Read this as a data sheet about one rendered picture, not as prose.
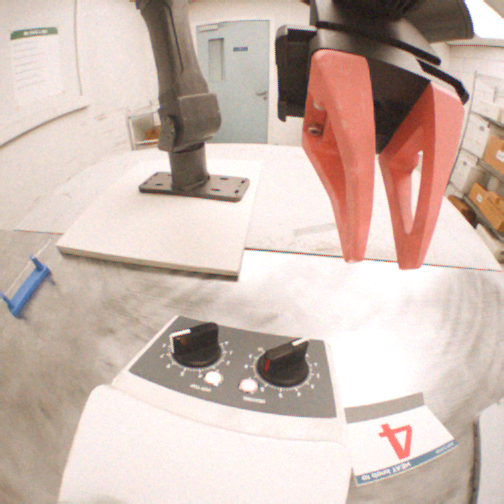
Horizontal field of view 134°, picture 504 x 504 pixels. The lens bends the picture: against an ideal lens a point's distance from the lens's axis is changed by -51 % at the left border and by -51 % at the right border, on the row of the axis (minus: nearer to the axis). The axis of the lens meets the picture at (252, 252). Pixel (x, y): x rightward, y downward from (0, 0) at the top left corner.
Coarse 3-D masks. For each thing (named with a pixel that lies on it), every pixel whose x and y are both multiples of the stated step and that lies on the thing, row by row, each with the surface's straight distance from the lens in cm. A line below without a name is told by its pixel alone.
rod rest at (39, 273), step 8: (40, 264) 39; (32, 272) 41; (40, 272) 39; (48, 272) 39; (32, 280) 39; (40, 280) 39; (24, 288) 40; (32, 288) 39; (16, 296) 40; (24, 296) 38; (8, 304) 38; (16, 304) 39; (24, 304) 39; (16, 312) 39
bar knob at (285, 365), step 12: (276, 348) 13; (288, 348) 13; (300, 348) 13; (264, 360) 12; (276, 360) 12; (288, 360) 13; (300, 360) 14; (264, 372) 13; (276, 372) 13; (288, 372) 13; (300, 372) 13; (276, 384) 13; (288, 384) 13
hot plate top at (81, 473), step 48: (96, 432) 12; (144, 432) 10; (192, 432) 10; (240, 432) 9; (96, 480) 12; (144, 480) 11; (192, 480) 10; (240, 480) 10; (288, 480) 10; (336, 480) 10
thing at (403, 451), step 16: (416, 416) 22; (432, 416) 23; (352, 432) 19; (368, 432) 19; (384, 432) 19; (400, 432) 20; (416, 432) 21; (432, 432) 21; (352, 448) 18; (368, 448) 18; (384, 448) 18; (400, 448) 19; (416, 448) 19; (432, 448) 20; (368, 464) 17; (384, 464) 18
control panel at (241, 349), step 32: (192, 320) 18; (160, 352) 15; (224, 352) 15; (256, 352) 15; (320, 352) 16; (160, 384) 13; (192, 384) 13; (224, 384) 13; (256, 384) 13; (320, 384) 14; (320, 416) 12
